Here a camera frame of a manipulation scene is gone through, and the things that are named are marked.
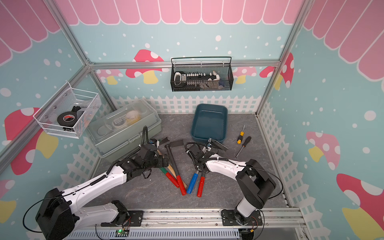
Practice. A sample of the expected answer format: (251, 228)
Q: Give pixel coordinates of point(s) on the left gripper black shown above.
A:
(160, 164)

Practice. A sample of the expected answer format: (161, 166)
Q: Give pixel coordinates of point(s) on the teal plastic storage box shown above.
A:
(210, 122)

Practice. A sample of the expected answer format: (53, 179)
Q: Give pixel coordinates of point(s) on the hoe with blue grip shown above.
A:
(193, 182)

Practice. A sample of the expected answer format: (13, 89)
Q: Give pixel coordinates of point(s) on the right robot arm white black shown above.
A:
(256, 184)

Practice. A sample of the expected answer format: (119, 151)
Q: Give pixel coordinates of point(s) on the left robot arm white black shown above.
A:
(62, 212)

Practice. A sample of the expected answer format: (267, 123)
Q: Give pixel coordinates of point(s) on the yellow black screwdriver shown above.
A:
(241, 135)

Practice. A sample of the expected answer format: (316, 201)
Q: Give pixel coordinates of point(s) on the black orange screwdriver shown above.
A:
(248, 139)

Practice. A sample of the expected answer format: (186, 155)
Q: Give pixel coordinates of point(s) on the translucent lidded plastic container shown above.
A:
(120, 132)

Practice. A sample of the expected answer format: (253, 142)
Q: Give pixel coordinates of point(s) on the socket bit set holder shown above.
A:
(195, 81)

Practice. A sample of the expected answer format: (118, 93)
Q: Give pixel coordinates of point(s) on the small green-lit circuit board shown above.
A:
(122, 233)

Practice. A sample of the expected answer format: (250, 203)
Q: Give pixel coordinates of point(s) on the black tape roll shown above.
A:
(67, 119)

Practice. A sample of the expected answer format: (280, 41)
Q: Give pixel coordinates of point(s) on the wooden handle hoe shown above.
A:
(169, 168)

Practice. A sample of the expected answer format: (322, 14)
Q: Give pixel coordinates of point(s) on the green handle hoe red grip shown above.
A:
(164, 171)

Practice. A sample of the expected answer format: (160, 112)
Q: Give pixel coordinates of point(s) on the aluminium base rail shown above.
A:
(211, 218)

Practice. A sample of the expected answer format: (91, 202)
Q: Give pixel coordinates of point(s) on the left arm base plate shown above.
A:
(132, 218)

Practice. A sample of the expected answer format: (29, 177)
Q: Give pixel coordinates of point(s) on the black wire mesh basket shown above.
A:
(221, 65)

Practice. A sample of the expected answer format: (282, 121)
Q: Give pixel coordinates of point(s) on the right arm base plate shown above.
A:
(233, 218)

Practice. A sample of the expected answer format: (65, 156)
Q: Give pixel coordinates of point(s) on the clear wall-mounted bin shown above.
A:
(68, 99)

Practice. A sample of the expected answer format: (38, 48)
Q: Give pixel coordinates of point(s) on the grey slotted cable duct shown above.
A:
(158, 234)

